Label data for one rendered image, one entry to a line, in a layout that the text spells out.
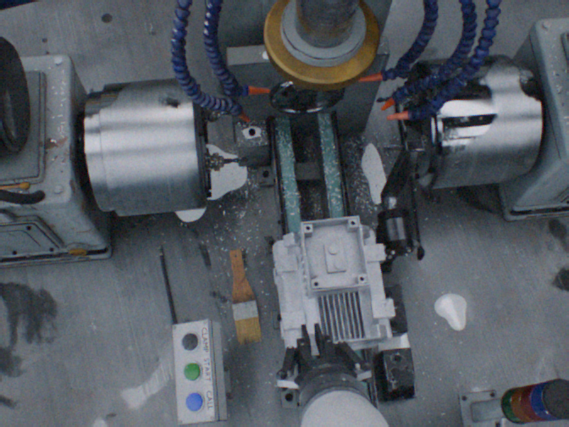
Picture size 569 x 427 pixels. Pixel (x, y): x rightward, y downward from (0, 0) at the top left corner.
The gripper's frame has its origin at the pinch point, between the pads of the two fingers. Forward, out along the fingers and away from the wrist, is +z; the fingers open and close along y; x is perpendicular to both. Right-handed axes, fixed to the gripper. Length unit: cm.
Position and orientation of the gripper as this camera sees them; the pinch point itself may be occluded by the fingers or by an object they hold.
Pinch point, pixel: (312, 340)
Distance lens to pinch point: 109.4
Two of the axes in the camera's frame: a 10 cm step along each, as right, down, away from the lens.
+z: -0.8, -2.0, 9.8
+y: -9.9, 0.8, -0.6
